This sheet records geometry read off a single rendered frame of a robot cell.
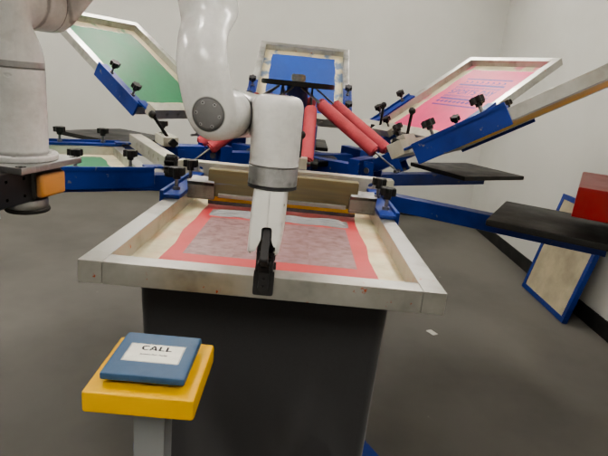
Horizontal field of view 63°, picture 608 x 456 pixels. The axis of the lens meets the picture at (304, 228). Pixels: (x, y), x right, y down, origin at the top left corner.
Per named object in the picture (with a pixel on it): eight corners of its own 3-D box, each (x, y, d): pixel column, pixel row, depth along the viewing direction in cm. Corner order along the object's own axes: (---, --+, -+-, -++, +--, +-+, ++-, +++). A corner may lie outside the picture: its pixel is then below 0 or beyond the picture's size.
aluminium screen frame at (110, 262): (443, 316, 79) (447, 293, 78) (77, 281, 78) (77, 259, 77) (375, 209, 155) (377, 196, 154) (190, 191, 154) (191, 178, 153)
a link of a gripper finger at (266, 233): (265, 210, 75) (264, 236, 79) (260, 247, 70) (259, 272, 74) (273, 211, 75) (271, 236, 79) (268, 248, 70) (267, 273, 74)
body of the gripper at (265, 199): (251, 170, 80) (247, 236, 83) (244, 180, 71) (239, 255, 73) (298, 175, 81) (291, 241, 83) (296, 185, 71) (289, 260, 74)
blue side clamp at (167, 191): (178, 219, 125) (179, 192, 123) (158, 217, 125) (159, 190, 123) (202, 195, 154) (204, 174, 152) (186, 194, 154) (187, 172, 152)
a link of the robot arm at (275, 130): (196, 84, 71) (221, 87, 80) (194, 158, 73) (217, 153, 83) (299, 94, 68) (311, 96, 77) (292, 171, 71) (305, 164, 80)
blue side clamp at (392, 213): (395, 240, 126) (400, 213, 124) (376, 238, 126) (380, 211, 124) (379, 213, 155) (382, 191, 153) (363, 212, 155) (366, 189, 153)
